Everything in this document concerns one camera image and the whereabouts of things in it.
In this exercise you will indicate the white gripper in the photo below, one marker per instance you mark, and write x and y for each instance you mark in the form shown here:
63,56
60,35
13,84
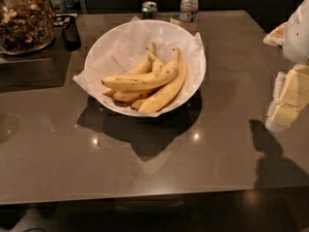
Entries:
297,36

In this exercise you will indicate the right long yellow banana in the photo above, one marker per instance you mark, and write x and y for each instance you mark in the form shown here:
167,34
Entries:
165,94

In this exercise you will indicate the lower middle yellow banana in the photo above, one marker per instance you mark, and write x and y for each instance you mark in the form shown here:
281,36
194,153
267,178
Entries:
130,96

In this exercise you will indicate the back left yellow banana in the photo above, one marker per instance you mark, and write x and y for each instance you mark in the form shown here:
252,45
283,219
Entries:
145,64

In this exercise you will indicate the top yellow banana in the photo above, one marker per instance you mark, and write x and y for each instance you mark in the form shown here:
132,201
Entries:
144,81

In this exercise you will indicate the small bottom banana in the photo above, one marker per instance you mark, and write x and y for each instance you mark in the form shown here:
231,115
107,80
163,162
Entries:
136,104

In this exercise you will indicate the white bowl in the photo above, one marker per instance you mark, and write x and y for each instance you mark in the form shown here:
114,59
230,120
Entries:
106,49

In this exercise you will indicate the clear plastic water bottle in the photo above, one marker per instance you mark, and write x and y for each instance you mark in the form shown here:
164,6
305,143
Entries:
188,15

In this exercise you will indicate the green soda can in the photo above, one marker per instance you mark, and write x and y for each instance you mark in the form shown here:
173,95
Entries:
149,10

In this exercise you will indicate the white paper liner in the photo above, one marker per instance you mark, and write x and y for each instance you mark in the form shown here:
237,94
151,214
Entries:
128,42

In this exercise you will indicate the dark cup holder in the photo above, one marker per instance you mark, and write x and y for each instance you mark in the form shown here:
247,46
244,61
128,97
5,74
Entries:
72,38

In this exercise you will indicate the dark raised tray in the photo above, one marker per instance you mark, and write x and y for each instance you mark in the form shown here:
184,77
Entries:
43,69

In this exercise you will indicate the glass jar of nuts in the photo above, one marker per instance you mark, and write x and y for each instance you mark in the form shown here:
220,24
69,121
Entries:
25,26

